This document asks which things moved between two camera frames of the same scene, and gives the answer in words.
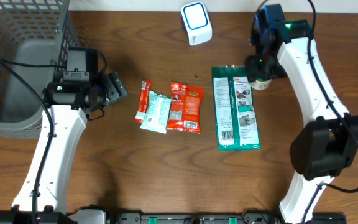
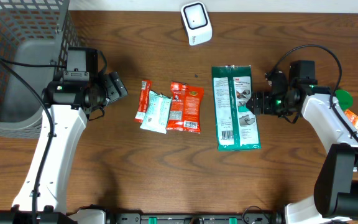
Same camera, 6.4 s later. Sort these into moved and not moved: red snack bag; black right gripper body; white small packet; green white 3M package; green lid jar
Moved: green lid jar; black right gripper body
Not moved: white small packet; red snack bag; green white 3M package
